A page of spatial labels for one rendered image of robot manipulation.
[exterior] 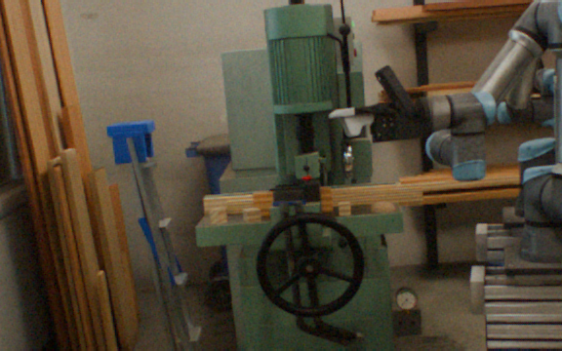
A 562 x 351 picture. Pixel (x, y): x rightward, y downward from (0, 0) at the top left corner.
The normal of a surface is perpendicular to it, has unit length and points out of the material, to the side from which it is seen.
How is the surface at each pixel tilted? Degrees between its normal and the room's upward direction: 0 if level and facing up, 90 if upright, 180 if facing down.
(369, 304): 90
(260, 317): 90
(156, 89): 90
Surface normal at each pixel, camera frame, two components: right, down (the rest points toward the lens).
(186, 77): 0.03, 0.18
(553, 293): -0.23, 0.20
